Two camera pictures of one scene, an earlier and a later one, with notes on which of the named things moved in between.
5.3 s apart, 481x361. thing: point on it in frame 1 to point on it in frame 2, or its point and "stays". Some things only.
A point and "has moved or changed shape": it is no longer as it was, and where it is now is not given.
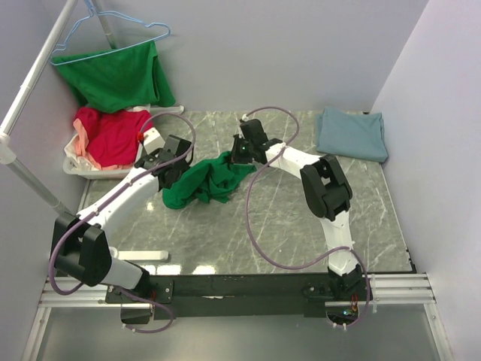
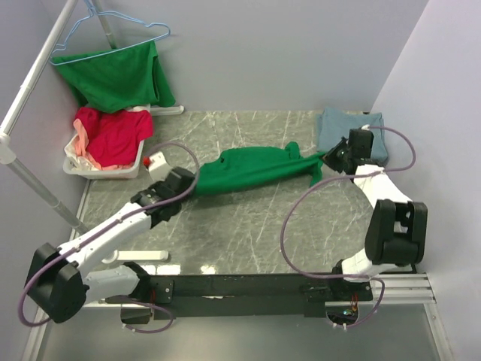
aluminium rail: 387,289 stays
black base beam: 229,297 stays
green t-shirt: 207,180 has moved or changed shape
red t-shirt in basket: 113,137 stays
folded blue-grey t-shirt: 352,134 stays
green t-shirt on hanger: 118,79 stays
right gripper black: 236,158 to 329,158
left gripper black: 155,153 to 155,186
